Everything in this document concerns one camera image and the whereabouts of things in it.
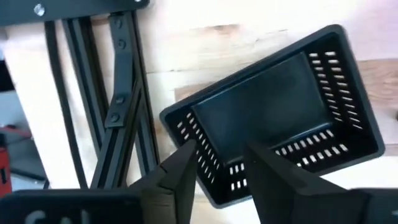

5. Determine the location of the black plastic basket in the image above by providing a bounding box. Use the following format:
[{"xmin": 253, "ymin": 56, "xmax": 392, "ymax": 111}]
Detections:
[{"xmin": 159, "ymin": 24, "xmax": 386, "ymax": 209}]

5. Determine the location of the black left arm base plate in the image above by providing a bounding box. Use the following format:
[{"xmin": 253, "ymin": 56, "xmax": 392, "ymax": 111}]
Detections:
[{"xmin": 0, "ymin": 0, "xmax": 150, "ymax": 27}]

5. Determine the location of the red box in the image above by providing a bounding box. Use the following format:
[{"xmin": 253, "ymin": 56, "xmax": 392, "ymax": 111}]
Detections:
[{"xmin": 0, "ymin": 146, "xmax": 13, "ymax": 197}]

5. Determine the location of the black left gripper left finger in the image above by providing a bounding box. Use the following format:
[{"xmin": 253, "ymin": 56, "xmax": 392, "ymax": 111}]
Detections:
[{"xmin": 0, "ymin": 139, "xmax": 198, "ymax": 224}]

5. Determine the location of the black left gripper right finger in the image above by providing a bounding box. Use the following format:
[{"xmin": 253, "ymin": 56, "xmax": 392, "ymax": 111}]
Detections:
[{"xmin": 244, "ymin": 141, "xmax": 398, "ymax": 224}]

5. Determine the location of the black aluminium table frame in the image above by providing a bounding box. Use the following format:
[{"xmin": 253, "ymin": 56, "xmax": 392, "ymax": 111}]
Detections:
[{"xmin": 43, "ymin": 12, "xmax": 161, "ymax": 190}]

